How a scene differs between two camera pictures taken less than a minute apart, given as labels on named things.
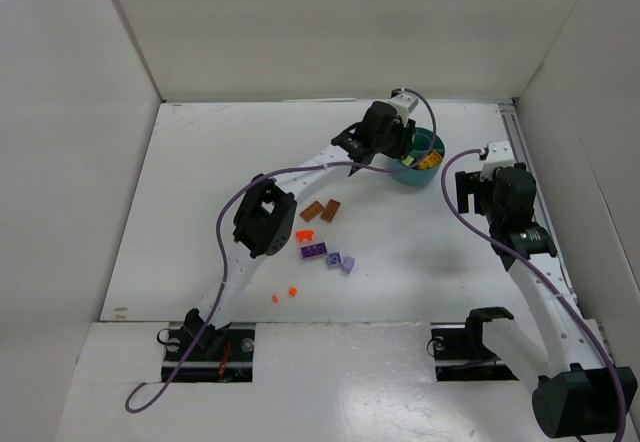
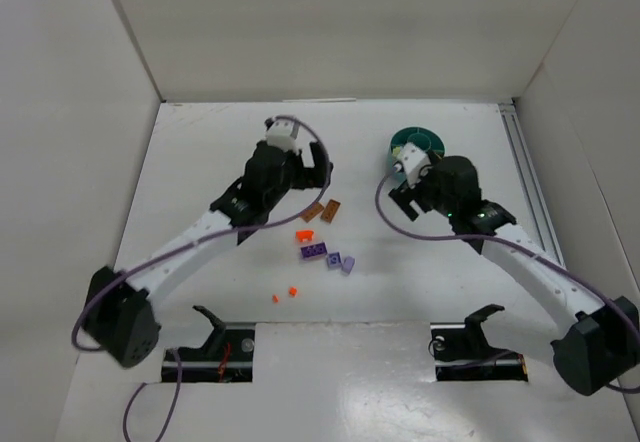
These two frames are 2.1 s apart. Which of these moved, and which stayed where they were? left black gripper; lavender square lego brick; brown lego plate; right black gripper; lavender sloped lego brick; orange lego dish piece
Moved: right black gripper; left black gripper
Stayed: lavender square lego brick; brown lego plate; lavender sloped lego brick; orange lego dish piece
